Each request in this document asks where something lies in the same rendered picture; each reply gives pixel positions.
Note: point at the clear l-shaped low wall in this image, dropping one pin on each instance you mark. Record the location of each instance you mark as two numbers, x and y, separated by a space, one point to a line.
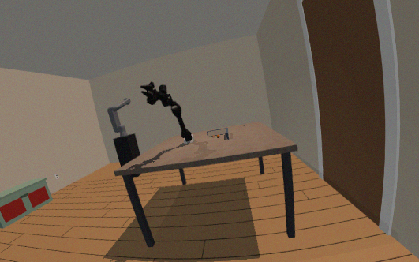
216 132

